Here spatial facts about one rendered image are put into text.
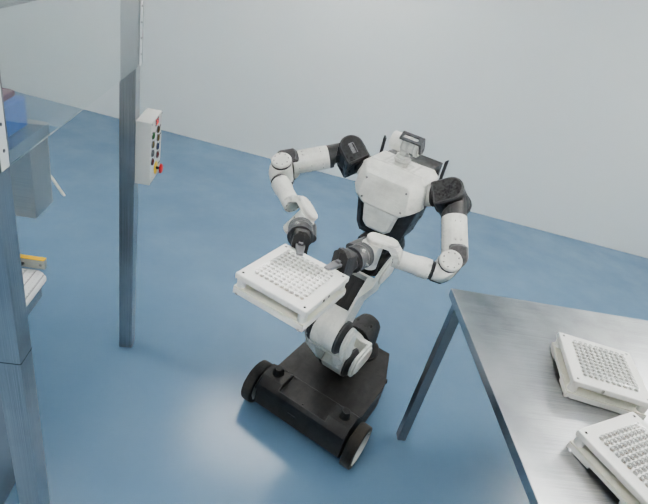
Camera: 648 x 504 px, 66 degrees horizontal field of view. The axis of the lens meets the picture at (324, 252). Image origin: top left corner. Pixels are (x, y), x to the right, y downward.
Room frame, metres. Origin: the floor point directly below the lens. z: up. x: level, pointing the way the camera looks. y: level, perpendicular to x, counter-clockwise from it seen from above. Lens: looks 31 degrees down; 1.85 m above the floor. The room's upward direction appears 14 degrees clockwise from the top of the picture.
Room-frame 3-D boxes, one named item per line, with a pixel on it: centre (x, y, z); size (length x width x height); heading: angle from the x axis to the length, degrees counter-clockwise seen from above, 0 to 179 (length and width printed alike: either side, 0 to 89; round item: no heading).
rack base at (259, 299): (1.22, 0.07, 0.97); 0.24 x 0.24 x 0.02; 66
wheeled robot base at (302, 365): (1.78, -0.19, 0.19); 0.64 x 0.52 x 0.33; 155
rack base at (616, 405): (1.31, -0.96, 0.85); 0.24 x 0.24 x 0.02; 85
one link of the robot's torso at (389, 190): (1.85, -0.22, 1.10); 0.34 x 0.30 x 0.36; 65
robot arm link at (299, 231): (1.44, 0.09, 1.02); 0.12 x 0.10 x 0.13; 8
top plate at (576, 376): (1.31, -0.96, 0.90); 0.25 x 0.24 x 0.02; 175
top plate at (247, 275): (1.22, 0.07, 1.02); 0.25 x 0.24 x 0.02; 66
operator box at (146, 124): (1.86, 0.79, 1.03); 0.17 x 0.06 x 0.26; 10
